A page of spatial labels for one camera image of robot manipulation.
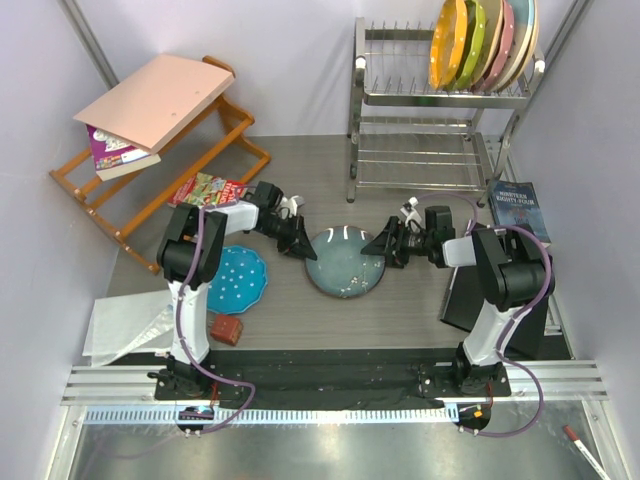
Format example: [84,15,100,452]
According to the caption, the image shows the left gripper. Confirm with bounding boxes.
[258,214,318,263]

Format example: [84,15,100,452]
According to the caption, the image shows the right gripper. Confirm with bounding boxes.
[361,217,433,270]

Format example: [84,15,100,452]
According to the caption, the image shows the dark blue-grey plate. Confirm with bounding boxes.
[305,225,385,299]

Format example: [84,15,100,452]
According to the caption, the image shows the metal dish rack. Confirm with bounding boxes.
[346,17,546,203]

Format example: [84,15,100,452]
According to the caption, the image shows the orange dotted plate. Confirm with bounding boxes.
[429,0,468,90]

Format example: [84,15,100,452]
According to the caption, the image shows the green dotted plate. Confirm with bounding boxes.
[453,0,486,91]

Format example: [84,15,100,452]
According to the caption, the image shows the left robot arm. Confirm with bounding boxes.
[156,181,317,399]

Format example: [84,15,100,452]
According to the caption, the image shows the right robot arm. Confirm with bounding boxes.
[361,206,553,398]

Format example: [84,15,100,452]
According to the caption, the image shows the wooden rack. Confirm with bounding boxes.
[49,56,271,274]

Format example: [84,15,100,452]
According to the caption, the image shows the blue dotted plate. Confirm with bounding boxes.
[206,245,268,315]

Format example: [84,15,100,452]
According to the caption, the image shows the black box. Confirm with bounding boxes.
[441,266,548,359]

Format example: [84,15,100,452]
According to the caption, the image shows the brown square block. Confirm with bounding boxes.
[209,314,244,347]

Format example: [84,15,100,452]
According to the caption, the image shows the red comic book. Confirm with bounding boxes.
[167,172,247,207]

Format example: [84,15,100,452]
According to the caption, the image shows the dark blue paperback book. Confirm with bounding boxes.
[489,180,551,246]

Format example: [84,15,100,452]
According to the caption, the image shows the white cloth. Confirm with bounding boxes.
[82,290,174,367]

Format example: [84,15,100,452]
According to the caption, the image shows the purple white book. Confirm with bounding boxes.
[86,125,161,181]

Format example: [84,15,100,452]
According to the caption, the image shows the pink folder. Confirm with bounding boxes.
[74,54,235,153]

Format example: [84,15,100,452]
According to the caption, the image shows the pink dotted plate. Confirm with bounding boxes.
[480,1,514,92]

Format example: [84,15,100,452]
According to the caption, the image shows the red white marker pen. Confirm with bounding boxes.
[562,425,611,480]

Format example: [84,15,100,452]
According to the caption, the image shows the cream floral plate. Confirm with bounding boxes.
[472,0,504,91]

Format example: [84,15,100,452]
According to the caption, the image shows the cream blue rimmed plate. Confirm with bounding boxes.
[492,0,537,92]

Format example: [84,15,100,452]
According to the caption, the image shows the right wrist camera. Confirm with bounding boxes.
[400,197,422,231]

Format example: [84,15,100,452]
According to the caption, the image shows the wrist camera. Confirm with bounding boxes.
[400,197,422,231]
[279,195,305,219]

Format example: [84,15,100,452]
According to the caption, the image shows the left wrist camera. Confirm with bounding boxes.
[279,195,305,219]

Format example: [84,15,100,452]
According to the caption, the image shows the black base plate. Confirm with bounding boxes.
[148,348,511,411]

